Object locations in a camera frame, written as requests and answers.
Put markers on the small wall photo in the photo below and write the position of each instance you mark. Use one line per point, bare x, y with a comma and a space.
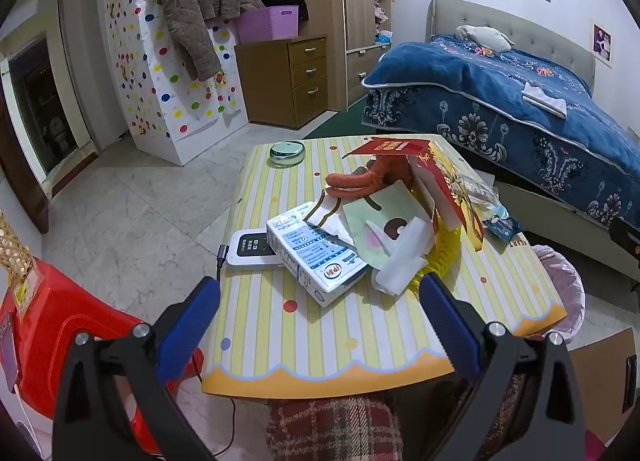
602, 41

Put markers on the bin with pink bag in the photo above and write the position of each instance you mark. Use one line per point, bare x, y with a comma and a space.
565, 281

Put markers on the wooden wardrobe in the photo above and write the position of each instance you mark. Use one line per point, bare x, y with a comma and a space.
357, 1

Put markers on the yellow striped tablecloth table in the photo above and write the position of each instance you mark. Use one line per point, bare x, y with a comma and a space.
300, 341

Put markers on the gold woven basket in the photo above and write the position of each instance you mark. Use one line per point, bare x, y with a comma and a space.
12, 251

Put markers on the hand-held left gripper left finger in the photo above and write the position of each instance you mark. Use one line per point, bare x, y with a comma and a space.
192, 326

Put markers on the folded white cloth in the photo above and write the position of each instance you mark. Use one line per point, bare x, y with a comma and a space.
545, 101

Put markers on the brown cardboard box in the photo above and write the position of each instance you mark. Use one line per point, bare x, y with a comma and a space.
600, 381

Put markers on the white plush pillow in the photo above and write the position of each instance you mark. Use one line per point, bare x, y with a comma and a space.
485, 37

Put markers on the wooden drawer cabinet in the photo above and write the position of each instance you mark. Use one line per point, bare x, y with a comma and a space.
270, 81

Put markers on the polka dot covered cabinet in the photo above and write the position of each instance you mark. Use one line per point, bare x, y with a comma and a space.
160, 101

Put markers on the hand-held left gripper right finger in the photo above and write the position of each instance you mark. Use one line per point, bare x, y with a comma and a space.
450, 328

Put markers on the clear plastic wrapper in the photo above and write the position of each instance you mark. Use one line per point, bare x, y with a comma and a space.
480, 191

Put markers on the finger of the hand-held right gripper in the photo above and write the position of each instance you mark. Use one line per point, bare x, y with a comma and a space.
627, 236

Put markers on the yellow foam net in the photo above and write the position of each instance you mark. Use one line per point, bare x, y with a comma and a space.
445, 246

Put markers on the purple plastic basket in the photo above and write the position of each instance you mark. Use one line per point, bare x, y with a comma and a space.
267, 26

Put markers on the white tissue paper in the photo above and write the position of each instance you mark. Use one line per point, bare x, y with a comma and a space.
400, 261

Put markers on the white portable router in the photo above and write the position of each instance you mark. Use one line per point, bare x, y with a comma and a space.
250, 248

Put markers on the person's right leg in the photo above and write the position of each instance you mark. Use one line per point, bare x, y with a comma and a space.
505, 406

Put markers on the person's leg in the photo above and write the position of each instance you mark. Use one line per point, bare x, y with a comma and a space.
335, 431
505, 406

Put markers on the round green tin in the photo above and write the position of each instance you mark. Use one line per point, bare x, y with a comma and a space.
286, 153

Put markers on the blue tissue pack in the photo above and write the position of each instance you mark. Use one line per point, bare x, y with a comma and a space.
384, 37

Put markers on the orange plush toy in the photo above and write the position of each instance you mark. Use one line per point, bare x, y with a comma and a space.
350, 181

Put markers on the green rug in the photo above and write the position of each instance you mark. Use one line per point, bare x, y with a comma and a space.
340, 121

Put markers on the blue floral blanket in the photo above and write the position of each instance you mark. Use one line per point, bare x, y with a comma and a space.
450, 76

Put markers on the white toilet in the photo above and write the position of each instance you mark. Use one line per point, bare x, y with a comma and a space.
59, 133

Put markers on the red plastic stool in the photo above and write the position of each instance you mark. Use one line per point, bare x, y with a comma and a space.
50, 311

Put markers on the person's left leg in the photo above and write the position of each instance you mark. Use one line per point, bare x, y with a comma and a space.
335, 431

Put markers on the blue snack packet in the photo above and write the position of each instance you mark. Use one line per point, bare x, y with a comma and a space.
502, 223

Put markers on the grey upholstered bed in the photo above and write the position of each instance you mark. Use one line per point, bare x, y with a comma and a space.
540, 36

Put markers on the red cardboard box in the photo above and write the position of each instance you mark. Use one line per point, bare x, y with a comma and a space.
395, 146

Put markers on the dark brown door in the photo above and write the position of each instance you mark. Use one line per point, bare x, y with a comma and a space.
20, 176

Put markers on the white blue milk carton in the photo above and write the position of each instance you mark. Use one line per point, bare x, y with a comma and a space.
310, 256

